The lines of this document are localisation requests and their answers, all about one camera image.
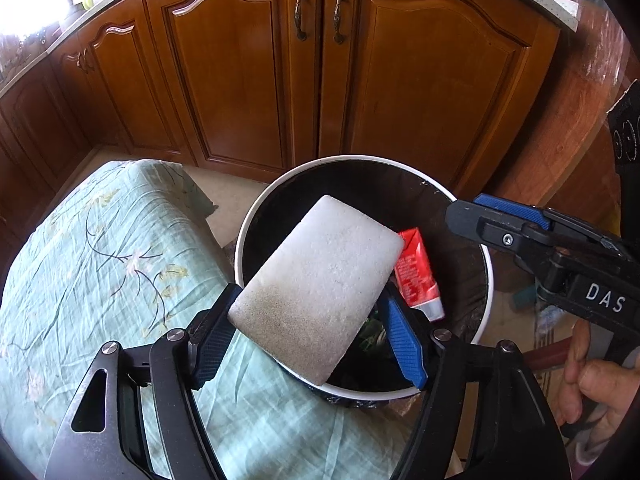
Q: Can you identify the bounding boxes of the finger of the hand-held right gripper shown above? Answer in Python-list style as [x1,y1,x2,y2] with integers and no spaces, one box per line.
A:
[445,200,571,281]
[472,193,627,259]

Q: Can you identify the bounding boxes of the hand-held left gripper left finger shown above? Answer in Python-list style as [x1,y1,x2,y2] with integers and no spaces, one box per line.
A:
[44,282,242,480]

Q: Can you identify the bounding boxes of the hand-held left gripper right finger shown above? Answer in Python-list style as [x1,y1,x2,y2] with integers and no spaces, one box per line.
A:
[376,294,573,480]

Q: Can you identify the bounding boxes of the red squeeze tube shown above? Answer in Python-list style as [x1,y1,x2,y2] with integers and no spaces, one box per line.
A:
[394,227,446,322]

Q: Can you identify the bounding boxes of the white rectangular sponge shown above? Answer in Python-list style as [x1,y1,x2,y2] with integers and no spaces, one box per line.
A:
[227,194,406,386]

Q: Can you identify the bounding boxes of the white-rimmed trash bin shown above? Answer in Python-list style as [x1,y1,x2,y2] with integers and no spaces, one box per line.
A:
[234,156,496,403]

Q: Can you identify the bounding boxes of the person's right hand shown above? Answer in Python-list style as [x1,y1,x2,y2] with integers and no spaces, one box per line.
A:
[555,320,633,429]

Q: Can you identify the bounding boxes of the reddish brown wooden furniture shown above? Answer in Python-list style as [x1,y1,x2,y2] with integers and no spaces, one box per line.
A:
[492,5,640,221]

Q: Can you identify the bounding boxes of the green floral cloth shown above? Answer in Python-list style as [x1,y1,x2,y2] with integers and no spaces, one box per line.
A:
[0,159,426,480]

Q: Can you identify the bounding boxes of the wooden cabinet door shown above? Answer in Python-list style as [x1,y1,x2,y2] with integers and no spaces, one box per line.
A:
[47,32,136,156]
[77,0,197,163]
[0,67,93,196]
[324,0,562,198]
[144,0,321,171]

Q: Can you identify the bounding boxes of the wooden kitchen cabinets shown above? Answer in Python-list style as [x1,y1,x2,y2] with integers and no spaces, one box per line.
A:
[0,0,581,103]

